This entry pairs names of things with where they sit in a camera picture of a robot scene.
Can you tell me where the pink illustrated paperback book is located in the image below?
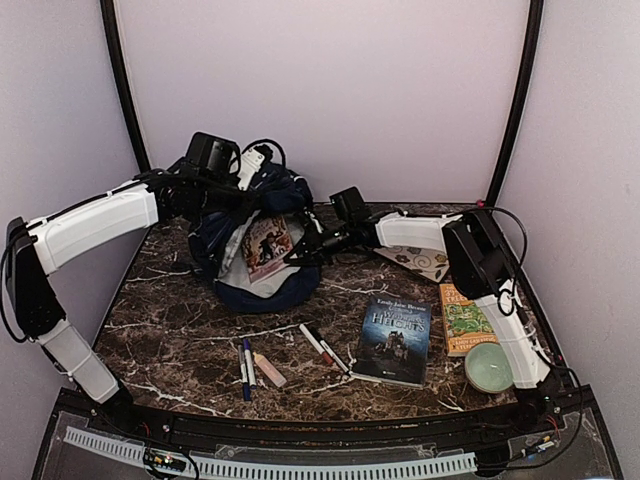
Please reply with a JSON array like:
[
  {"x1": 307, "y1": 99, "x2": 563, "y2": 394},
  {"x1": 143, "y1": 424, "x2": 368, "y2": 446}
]
[{"x1": 241, "y1": 215, "x2": 293, "y2": 284}]

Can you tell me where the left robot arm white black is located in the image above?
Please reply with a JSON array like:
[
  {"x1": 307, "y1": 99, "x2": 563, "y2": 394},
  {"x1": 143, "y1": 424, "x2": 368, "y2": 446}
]
[{"x1": 3, "y1": 132, "x2": 265, "y2": 436}]

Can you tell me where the blue capped white pen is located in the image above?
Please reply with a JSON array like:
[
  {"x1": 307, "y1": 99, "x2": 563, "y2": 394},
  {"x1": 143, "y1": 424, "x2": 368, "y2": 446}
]
[{"x1": 243, "y1": 338, "x2": 257, "y2": 390}]

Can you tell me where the white marker red cap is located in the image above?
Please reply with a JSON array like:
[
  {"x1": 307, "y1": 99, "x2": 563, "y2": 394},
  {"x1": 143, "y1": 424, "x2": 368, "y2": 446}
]
[{"x1": 299, "y1": 324, "x2": 334, "y2": 365}]

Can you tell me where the white slotted cable duct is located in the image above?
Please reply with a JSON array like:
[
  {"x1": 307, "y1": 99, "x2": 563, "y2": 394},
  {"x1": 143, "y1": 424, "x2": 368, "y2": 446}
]
[{"x1": 63, "y1": 427, "x2": 477, "y2": 479}]

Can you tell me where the pale peach highlighter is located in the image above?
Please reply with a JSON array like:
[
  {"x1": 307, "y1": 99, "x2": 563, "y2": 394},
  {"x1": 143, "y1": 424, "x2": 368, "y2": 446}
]
[{"x1": 253, "y1": 352, "x2": 287, "y2": 387}]

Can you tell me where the small green circuit board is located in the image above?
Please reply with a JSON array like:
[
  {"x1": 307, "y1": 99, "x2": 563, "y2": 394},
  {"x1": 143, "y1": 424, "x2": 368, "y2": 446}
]
[{"x1": 142, "y1": 448, "x2": 188, "y2": 474}]

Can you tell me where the grey slim pen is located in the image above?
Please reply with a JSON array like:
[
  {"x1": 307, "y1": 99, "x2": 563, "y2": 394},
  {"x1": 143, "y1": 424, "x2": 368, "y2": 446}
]
[{"x1": 237, "y1": 345, "x2": 251, "y2": 402}]

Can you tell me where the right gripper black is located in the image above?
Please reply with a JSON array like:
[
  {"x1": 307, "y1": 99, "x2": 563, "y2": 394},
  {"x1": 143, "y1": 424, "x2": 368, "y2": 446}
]
[{"x1": 284, "y1": 222, "x2": 355, "y2": 267}]

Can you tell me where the navy blue student backpack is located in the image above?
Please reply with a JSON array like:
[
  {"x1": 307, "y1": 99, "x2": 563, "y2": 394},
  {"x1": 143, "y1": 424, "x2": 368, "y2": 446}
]
[{"x1": 188, "y1": 160, "x2": 322, "y2": 314}]

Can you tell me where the black frame post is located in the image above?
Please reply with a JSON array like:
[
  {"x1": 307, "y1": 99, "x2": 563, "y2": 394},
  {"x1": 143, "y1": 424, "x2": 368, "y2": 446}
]
[
  {"x1": 484, "y1": 0, "x2": 545, "y2": 207},
  {"x1": 99, "y1": 0, "x2": 151, "y2": 173}
]

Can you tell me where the square floral ceramic plate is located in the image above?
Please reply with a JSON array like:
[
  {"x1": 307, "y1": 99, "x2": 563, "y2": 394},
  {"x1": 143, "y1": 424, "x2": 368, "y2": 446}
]
[{"x1": 374, "y1": 246, "x2": 450, "y2": 283}]

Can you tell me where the right black frame post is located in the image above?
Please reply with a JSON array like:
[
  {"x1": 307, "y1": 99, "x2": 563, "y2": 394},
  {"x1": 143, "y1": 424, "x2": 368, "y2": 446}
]
[{"x1": 484, "y1": 0, "x2": 545, "y2": 207}]

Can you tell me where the orange Treehouse paperback book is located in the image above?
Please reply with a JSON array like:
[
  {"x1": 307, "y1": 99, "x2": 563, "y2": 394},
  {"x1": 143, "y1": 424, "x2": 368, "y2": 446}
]
[{"x1": 439, "y1": 283, "x2": 498, "y2": 357}]

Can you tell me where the white marker black cap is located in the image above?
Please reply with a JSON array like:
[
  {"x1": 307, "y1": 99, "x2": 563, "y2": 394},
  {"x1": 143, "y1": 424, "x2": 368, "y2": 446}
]
[{"x1": 310, "y1": 327, "x2": 351, "y2": 375}]

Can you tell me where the black curved front rail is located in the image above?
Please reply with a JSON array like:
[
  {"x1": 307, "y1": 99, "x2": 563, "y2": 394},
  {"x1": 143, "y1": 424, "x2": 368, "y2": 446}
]
[{"x1": 92, "y1": 404, "x2": 570, "y2": 449}]

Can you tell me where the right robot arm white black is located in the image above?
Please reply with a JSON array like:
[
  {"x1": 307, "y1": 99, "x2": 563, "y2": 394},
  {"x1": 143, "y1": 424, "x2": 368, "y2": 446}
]
[{"x1": 285, "y1": 187, "x2": 552, "y2": 434}]

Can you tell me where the Wuthering Heights blue book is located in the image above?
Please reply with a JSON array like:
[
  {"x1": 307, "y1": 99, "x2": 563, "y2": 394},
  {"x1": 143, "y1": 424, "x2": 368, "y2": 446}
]
[{"x1": 351, "y1": 296, "x2": 432, "y2": 388}]

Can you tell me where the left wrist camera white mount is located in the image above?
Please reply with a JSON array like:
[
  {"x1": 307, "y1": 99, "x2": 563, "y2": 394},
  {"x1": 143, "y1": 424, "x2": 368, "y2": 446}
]
[{"x1": 237, "y1": 144, "x2": 273, "y2": 190}]

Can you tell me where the pale green ceramic bowl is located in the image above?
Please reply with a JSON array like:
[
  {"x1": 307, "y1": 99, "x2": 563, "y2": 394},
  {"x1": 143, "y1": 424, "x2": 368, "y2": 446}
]
[{"x1": 464, "y1": 342, "x2": 513, "y2": 394}]

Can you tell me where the left black frame post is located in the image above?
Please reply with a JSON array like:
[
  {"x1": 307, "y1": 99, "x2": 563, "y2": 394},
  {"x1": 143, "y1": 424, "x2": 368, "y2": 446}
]
[{"x1": 99, "y1": 0, "x2": 151, "y2": 173}]

